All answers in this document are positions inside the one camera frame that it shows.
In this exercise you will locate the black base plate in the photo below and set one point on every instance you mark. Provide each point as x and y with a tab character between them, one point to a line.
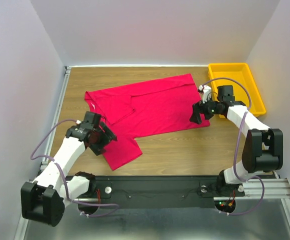
160	192

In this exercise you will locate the yellow plastic bin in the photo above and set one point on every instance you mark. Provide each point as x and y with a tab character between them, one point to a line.
241	73

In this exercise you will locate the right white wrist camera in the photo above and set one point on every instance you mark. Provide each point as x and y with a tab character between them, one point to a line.
206	93

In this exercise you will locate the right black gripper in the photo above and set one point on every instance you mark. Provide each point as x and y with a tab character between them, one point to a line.
197	108

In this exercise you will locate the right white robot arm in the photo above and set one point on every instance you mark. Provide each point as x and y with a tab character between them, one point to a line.
263	147

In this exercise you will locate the aluminium frame rail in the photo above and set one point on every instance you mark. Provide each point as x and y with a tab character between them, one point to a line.
47	143

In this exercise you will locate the red t shirt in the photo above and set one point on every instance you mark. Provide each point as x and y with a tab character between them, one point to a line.
144	109

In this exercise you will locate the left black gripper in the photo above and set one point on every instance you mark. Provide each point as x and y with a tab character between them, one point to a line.
98	148

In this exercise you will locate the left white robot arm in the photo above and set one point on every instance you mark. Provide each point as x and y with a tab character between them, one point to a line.
45	198

